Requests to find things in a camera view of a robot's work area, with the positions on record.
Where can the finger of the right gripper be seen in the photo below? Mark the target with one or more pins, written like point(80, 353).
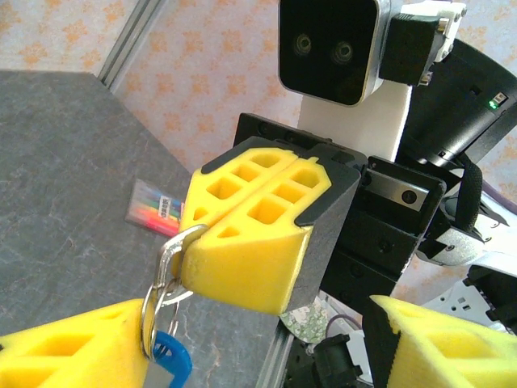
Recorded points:
point(226, 190)
point(250, 258)

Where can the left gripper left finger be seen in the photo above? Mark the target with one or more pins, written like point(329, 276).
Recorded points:
point(60, 355)

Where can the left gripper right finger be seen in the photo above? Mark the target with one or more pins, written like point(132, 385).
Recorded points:
point(444, 355)

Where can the metal keyring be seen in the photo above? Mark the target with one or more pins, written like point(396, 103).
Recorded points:
point(146, 323)

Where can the blue key tag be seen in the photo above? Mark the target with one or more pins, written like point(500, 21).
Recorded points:
point(177, 359)

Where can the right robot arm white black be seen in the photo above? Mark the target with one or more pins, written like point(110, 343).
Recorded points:
point(456, 299)

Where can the colour marker pack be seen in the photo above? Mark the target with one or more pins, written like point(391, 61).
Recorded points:
point(153, 206)

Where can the green floral plate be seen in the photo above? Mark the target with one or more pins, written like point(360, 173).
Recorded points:
point(307, 323)

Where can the aluminium side rail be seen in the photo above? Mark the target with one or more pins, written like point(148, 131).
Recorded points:
point(274, 359)

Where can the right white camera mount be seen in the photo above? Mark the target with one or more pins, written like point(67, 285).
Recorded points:
point(355, 121)

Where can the aluminium frame post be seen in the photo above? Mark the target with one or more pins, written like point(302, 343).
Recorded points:
point(133, 44)

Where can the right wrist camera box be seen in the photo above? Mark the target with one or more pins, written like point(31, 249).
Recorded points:
point(323, 40)

